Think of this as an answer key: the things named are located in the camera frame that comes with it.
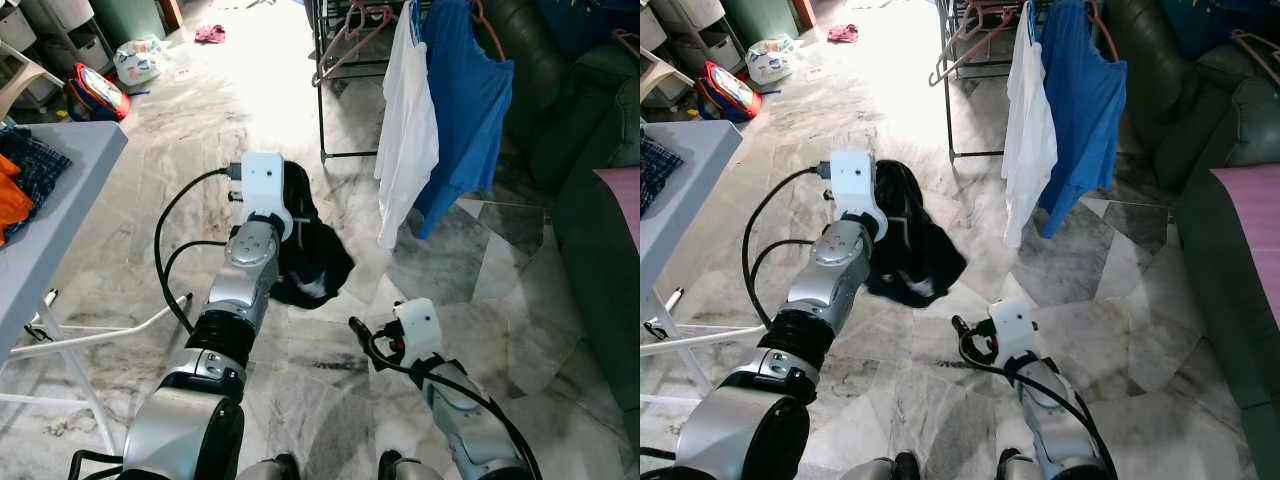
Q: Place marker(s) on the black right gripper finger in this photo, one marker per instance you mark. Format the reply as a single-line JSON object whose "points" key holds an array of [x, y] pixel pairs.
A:
{"points": [[965, 330], [364, 332]]}

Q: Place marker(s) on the robot left leg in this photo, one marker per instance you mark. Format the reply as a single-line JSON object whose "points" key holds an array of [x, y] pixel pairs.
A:
{"points": [[890, 468], [270, 468]]}

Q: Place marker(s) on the black metal clothes rack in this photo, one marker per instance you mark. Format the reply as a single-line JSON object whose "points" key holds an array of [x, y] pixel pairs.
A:
{"points": [[321, 90], [950, 90]]}

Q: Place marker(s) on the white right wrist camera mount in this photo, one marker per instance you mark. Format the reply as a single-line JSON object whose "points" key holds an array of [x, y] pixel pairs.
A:
{"points": [[1015, 325], [418, 325]]}

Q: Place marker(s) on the red printed bag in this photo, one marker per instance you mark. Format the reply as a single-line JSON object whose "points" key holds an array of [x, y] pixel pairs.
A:
{"points": [[100, 95], [730, 95]]}

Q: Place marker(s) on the dark green cabinet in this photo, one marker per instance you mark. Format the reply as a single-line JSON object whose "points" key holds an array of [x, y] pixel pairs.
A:
{"points": [[130, 18], [760, 16]]}

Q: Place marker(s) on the orange garment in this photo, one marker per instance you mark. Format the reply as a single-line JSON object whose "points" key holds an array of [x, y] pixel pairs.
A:
{"points": [[12, 205]]}

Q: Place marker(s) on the white printed plastic bag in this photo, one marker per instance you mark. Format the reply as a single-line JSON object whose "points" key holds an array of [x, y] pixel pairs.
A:
{"points": [[771, 62], [138, 65]]}

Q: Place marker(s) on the robot leg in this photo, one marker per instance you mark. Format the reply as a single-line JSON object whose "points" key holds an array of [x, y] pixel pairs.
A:
{"points": [[890, 468], [410, 467], [270, 468], [1020, 467]]}

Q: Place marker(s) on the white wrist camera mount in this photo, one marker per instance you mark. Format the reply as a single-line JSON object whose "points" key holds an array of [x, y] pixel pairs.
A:
{"points": [[265, 185], [1015, 325], [855, 185], [418, 325]]}

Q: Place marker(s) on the grey-blue folding table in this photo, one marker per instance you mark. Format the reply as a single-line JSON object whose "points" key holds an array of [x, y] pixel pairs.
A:
{"points": [[690, 200], [70, 200]]}

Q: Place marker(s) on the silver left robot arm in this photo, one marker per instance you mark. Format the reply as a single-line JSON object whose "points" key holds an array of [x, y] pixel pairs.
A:
{"points": [[835, 270], [250, 270]]}

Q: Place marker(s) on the white t-shirt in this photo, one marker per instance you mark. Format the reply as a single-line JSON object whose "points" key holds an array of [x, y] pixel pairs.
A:
{"points": [[1030, 150], [405, 150]]}

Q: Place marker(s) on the navy garment white piping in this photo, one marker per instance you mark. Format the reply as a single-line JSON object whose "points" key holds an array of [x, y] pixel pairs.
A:
{"points": [[920, 265], [315, 260]]}

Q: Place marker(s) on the robot right leg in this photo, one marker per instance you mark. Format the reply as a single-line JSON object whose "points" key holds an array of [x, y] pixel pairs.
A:
{"points": [[1020, 467], [410, 467]]}

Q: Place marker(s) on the pink mat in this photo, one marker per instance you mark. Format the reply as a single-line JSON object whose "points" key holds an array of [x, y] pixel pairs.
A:
{"points": [[1250, 260], [620, 205]]}

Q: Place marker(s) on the blue t-shirt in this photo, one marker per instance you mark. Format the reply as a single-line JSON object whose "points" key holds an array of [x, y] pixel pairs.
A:
{"points": [[465, 110], [1085, 110]]}

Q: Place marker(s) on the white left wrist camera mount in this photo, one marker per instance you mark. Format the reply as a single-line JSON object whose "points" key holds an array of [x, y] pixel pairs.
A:
{"points": [[265, 185], [855, 185]]}

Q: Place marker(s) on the magenta crumpled cloth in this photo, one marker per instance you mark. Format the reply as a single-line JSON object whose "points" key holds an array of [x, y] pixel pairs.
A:
{"points": [[210, 35], [842, 34]]}

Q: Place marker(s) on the grey plastic drawer unit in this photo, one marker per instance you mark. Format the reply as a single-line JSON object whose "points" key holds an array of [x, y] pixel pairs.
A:
{"points": [[70, 30], [695, 30]]}

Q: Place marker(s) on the orange plastic clothes hanger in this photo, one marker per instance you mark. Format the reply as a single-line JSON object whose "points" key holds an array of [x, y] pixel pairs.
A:
{"points": [[1110, 35], [495, 35]]}

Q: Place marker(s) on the dark blue cloth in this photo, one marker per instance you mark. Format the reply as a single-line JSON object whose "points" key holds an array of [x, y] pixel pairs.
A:
{"points": [[1205, 25], [575, 25]]}

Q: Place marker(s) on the dark green sofa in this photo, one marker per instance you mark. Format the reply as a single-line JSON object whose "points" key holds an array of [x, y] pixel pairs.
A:
{"points": [[1200, 110], [580, 110]]}

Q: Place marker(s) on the pink paper slip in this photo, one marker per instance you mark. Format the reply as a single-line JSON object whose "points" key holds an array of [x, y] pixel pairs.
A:
{"points": [[816, 71], [183, 72]]}

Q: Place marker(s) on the dark plaid garment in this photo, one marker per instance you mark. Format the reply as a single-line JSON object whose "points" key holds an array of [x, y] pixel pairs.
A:
{"points": [[658, 170], [40, 170]]}

